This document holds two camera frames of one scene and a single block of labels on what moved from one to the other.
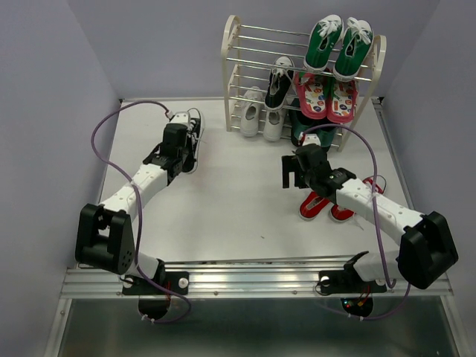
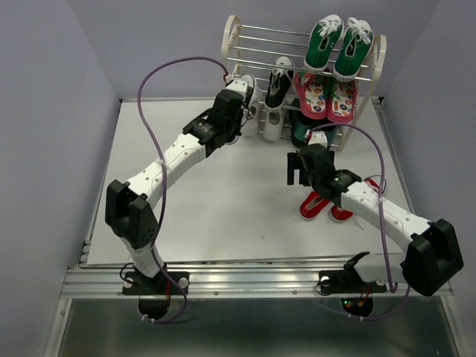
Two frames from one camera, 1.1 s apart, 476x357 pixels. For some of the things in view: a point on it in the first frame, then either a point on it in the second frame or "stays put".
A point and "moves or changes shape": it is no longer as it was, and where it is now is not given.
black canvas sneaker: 281,81 stays put
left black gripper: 186,137 → 237,127
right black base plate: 348,281 stays put
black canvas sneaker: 194,134 moves or changes shape
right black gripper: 290,163 stays put
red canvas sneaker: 312,205 stays put
